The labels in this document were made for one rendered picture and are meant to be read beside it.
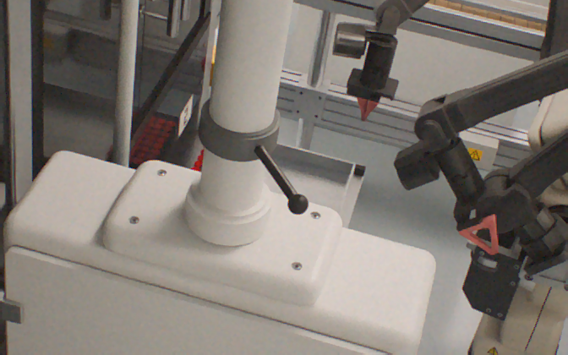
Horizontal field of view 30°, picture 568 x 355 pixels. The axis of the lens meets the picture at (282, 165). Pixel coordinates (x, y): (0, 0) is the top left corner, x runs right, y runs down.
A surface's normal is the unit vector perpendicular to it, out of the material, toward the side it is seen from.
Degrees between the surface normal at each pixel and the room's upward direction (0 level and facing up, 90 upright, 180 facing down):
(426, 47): 90
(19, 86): 90
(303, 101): 90
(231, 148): 90
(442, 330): 0
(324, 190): 0
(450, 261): 0
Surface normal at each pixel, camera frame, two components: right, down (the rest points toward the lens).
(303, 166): 0.14, -0.77
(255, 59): 0.14, 0.63
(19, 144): 0.96, 0.25
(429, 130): -0.26, 0.44
